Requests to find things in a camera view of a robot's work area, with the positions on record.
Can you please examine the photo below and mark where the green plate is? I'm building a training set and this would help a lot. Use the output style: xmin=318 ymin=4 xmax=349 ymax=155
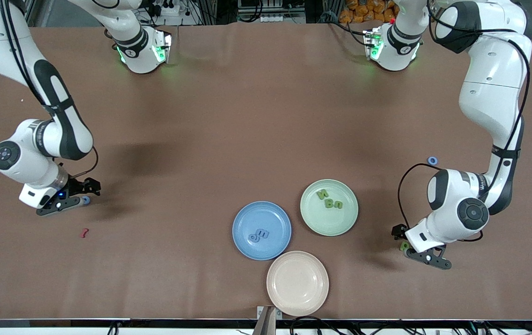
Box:
xmin=300 ymin=179 xmax=359 ymax=237

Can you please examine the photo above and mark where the beige plate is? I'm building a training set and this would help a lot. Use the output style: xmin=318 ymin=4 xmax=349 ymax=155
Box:
xmin=266 ymin=250 xmax=330 ymax=317

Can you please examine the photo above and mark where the blue plate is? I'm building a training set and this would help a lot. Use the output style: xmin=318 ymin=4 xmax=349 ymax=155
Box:
xmin=232 ymin=201 xmax=292 ymax=261

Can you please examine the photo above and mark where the brown paper table cover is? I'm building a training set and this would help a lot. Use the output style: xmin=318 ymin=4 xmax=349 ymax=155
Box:
xmin=0 ymin=21 xmax=532 ymax=322

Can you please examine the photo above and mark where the white power strip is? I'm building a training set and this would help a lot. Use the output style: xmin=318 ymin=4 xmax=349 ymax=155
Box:
xmin=148 ymin=0 xmax=180 ymax=17
xmin=259 ymin=14 xmax=303 ymax=23

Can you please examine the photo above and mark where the orange bag pile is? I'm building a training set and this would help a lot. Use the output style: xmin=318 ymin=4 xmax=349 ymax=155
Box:
xmin=339 ymin=0 xmax=399 ymax=24

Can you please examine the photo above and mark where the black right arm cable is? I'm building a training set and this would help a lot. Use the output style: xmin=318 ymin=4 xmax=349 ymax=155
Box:
xmin=0 ymin=0 xmax=100 ymax=180

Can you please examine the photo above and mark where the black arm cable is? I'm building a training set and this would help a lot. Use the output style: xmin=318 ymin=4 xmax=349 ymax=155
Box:
xmin=0 ymin=0 xmax=100 ymax=180
xmin=397 ymin=0 xmax=532 ymax=242

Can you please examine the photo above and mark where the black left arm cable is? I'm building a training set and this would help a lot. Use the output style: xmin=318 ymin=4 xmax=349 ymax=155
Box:
xmin=397 ymin=0 xmax=532 ymax=242

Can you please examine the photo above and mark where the grey metal bracket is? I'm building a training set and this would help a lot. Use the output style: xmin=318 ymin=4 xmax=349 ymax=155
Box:
xmin=253 ymin=306 xmax=283 ymax=335

